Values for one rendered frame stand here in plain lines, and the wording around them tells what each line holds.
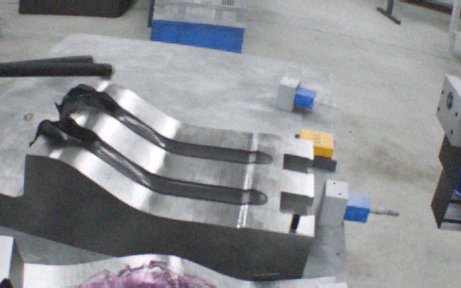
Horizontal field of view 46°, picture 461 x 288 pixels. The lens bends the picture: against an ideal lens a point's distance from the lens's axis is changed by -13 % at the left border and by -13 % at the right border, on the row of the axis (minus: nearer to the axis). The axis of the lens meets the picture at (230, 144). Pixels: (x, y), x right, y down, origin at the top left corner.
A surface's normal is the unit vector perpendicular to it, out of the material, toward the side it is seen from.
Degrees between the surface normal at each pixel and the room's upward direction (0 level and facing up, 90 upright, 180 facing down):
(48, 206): 90
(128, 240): 90
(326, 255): 0
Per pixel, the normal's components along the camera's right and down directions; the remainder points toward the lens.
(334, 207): -0.14, 0.44
